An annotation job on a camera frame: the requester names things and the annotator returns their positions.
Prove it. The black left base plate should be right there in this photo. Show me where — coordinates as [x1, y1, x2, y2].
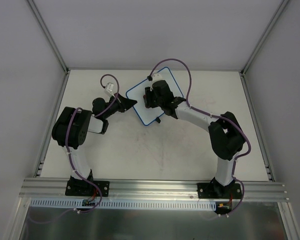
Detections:
[65, 178, 110, 197]

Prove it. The blue framed whiteboard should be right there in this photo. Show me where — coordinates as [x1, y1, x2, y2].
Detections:
[125, 66, 184, 126]

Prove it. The left aluminium frame post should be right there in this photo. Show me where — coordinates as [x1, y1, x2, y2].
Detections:
[26, 0, 70, 75]

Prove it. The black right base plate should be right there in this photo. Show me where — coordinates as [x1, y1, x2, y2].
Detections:
[197, 182, 243, 200]

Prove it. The aluminium mounting rail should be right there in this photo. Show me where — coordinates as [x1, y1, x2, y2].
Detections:
[19, 177, 290, 202]

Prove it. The right aluminium frame post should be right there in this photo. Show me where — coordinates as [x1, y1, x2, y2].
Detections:
[240, 0, 291, 77]

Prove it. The aluminium frame post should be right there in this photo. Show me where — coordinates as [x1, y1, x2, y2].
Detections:
[26, 0, 70, 75]
[240, 0, 291, 77]

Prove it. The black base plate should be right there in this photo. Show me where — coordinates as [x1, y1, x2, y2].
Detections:
[197, 182, 243, 200]
[65, 178, 110, 197]

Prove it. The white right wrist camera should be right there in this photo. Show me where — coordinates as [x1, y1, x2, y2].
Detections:
[146, 72, 163, 83]

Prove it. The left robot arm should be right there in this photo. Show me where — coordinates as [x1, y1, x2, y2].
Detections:
[51, 93, 138, 195]

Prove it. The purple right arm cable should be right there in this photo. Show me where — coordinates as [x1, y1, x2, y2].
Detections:
[146, 58, 253, 218]

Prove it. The slotted white cable duct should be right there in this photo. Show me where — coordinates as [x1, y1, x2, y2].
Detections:
[29, 198, 217, 212]

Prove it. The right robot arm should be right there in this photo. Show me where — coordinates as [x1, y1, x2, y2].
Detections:
[143, 74, 247, 199]

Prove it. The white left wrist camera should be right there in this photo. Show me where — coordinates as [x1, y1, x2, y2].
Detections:
[104, 82, 115, 98]

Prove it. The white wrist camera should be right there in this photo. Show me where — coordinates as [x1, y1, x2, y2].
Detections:
[146, 72, 163, 83]
[104, 82, 115, 98]

